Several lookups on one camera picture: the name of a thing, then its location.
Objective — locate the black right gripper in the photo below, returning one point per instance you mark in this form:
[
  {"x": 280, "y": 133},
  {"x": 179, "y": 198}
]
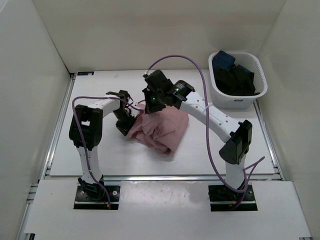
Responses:
[{"x": 149, "y": 108}]

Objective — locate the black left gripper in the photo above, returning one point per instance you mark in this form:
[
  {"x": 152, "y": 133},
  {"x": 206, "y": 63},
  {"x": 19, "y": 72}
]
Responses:
[{"x": 125, "y": 128}]

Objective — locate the white plastic laundry basket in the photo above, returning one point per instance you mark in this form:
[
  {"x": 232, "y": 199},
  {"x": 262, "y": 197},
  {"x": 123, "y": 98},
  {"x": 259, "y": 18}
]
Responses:
[{"x": 248, "y": 61}]

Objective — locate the small blue label sticker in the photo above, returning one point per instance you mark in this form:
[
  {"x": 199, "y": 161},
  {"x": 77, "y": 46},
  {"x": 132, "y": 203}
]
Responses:
[{"x": 85, "y": 73}]

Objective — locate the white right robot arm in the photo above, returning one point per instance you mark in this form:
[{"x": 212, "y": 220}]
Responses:
[{"x": 236, "y": 136}]

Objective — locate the blue folded cloth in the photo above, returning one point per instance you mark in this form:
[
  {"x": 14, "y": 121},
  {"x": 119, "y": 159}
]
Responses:
[{"x": 225, "y": 61}]

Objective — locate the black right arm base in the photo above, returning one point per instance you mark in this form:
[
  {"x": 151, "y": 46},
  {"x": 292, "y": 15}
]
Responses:
[{"x": 223, "y": 199}]

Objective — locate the black clothes in basket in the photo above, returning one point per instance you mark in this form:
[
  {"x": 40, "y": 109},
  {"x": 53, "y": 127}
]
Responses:
[{"x": 236, "y": 82}]

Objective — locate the pink trousers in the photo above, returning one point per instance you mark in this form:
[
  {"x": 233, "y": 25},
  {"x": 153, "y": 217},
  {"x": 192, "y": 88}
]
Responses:
[{"x": 161, "y": 131}]

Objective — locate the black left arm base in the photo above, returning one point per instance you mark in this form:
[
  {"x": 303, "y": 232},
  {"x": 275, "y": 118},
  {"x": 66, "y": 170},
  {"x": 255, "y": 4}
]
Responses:
[{"x": 93, "y": 197}]

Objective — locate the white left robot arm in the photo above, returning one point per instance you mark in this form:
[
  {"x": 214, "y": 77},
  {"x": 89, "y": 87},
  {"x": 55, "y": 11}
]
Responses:
[{"x": 86, "y": 131}]

